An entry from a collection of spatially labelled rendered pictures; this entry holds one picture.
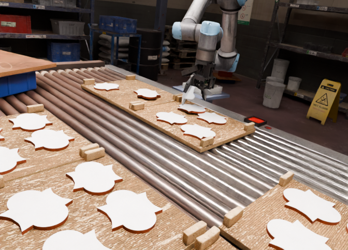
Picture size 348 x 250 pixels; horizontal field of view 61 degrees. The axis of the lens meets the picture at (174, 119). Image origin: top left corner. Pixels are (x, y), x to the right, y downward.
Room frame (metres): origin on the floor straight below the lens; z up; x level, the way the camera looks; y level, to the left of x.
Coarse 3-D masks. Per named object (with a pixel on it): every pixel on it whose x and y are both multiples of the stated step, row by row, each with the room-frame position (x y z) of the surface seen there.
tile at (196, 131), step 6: (186, 126) 1.06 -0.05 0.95; (192, 126) 1.06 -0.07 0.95; (198, 126) 1.07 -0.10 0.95; (186, 132) 1.00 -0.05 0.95; (192, 132) 1.01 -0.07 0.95; (198, 132) 1.02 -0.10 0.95; (204, 132) 1.02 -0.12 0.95; (210, 132) 1.03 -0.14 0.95; (198, 138) 0.97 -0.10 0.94; (204, 138) 0.98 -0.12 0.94
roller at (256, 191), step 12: (48, 72) 1.67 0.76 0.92; (60, 84) 1.51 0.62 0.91; (84, 96) 1.35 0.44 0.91; (108, 108) 1.22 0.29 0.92; (132, 120) 1.11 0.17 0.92; (144, 132) 1.04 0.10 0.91; (156, 132) 1.03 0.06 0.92; (168, 144) 0.95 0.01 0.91; (192, 156) 0.88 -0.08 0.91; (216, 168) 0.82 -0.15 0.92; (228, 180) 0.77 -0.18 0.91; (240, 180) 0.76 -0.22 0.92; (252, 192) 0.72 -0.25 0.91; (264, 192) 0.71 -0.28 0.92
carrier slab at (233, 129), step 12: (144, 108) 1.23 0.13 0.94; (156, 108) 1.25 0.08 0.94; (168, 108) 1.27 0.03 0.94; (144, 120) 1.11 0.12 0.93; (156, 120) 1.11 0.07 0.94; (192, 120) 1.16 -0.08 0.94; (228, 120) 1.21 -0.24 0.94; (168, 132) 1.01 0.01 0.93; (180, 132) 1.02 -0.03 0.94; (216, 132) 1.06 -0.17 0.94; (228, 132) 1.08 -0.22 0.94; (240, 132) 1.09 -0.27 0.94; (252, 132) 1.14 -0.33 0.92; (192, 144) 0.93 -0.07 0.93; (216, 144) 0.96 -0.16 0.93
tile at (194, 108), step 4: (184, 104) 1.32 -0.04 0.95; (188, 104) 1.33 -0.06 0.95; (180, 108) 1.25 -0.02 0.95; (184, 108) 1.25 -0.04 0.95; (188, 108) 1.26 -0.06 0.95; (192, 108) 1.26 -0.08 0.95; (196, 108) 1.27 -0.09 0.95; (200, 108) 1.27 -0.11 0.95; (204, 108) 1.28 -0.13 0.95; (188, 112) 1.21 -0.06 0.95; (192, 112) 1.22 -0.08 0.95; (196, 112) 1.22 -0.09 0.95; (200, 112) 1.22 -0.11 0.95; (204, 112) 1.23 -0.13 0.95
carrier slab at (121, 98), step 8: (120, 80) 1.64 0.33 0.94; (128, 80) 1.66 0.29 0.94; (136, 80) 1.68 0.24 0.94; (88, 88) 1.42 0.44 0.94; (120, 88) 1.49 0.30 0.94; (128, 88) 1.51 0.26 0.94; (136, 88) 1.52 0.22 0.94; (144, 88) 1.54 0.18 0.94; (152, 88) 1.56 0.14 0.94; (104, 96) 1.32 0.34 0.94; (112, 96) 1.34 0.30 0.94; (120, 96) 1.35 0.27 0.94; (128, 96) 1.37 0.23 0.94; (136, 96) 1.38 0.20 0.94; (168, 96) 1.45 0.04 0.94; (112, 104) 1.27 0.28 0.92; (120, 104) 1.24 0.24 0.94; (128, 104) 1.26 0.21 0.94; (152, 104) 1.30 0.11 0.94; (160, 104) 1.32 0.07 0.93; (128, 112) 1.19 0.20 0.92
